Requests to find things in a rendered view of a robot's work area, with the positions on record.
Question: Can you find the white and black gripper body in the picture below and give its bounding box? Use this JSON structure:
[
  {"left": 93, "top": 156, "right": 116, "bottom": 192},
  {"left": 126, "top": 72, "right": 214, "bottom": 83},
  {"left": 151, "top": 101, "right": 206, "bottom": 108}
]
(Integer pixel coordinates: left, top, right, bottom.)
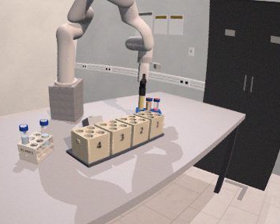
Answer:
[{"left": 138, "top": 62, "right": 149, "bottom": 82}]

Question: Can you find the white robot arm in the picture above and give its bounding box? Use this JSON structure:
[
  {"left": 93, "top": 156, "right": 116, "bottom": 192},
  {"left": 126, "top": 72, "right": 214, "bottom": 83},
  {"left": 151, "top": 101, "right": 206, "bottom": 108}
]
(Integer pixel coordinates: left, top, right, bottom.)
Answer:
[{"left": 55, "top": 0, "right": 154, "bottom": 86}]

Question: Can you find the beige tube rack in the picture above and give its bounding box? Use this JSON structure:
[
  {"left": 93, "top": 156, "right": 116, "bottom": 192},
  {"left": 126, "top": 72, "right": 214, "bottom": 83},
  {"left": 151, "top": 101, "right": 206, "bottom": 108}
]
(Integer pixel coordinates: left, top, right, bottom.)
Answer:
[{"left": 17, "top": 132, "right": 54, "bottom": 165}]

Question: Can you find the beige bucket adapter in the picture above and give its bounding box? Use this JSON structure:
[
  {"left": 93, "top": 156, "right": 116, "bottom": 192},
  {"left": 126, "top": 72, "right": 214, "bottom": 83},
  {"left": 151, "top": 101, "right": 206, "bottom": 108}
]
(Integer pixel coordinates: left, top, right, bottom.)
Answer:
[
  {"left": 94, "top": 119, "right": 131, "bottom": 155},
  {"left": 133, "top": 110, "right": 164, "bottom": 139},
  {"left": 115, "top": 114, "right": 150, "bottom": 146},
  {"left": 71, "top": 125, "right": 110, "bottom": 164}
]

